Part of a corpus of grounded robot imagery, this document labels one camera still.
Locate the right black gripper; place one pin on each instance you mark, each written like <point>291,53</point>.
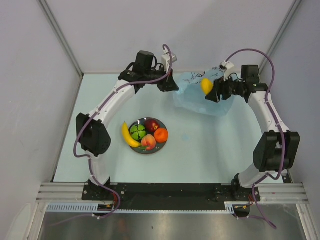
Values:
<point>218,88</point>

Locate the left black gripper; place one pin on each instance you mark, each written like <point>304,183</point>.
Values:
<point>168,85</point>

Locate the light blue printed plastic bag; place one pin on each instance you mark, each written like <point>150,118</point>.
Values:
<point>191,97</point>

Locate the red fake apple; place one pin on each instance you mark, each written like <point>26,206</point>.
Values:
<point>151,125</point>

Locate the orange fake mandarin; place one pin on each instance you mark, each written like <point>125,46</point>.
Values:
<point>161,135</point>

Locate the green fake watermelon ball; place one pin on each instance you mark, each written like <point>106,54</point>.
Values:
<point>138,132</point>

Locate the orange fake peach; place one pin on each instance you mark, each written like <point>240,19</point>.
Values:
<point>148,142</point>

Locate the yellow fake banana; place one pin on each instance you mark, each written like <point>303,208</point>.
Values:
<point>127,137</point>

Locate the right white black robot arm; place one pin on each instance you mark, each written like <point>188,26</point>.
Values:
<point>278,146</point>

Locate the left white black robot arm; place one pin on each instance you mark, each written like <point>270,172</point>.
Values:
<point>91,128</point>

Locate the dark blue ceramic plate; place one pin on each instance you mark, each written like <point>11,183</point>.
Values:
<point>158,146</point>

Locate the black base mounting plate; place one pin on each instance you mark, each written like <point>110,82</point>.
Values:
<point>180,196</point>

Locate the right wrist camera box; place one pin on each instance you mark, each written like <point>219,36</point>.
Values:
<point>227,68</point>

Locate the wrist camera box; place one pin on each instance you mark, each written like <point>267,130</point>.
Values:
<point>227,68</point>
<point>165,60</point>

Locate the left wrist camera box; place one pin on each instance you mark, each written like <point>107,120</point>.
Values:
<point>165,60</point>

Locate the right corner aluminium post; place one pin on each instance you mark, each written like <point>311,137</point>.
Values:
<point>283,13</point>

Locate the corner aluminium post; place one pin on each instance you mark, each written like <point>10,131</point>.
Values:
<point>283,13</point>
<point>48,13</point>

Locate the aluminium frame rail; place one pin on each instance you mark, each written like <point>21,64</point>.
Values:
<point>271,193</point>

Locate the left corner aluminium post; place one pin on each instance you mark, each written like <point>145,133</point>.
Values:
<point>48,13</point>

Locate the white slotted cable duct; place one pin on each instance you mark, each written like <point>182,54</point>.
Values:
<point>96,208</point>

